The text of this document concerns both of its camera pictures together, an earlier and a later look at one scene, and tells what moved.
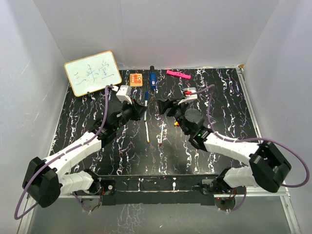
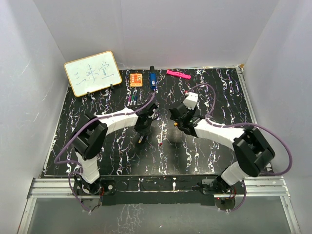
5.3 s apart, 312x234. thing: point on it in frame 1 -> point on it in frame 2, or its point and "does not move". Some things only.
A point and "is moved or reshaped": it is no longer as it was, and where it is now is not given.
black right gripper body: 178,111 does not move
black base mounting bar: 163,190 does not move
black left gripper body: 129,112 -> 144,129
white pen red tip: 161,134 does not move
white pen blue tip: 145,114 is moved or reshaped
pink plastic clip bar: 178,73 does not move
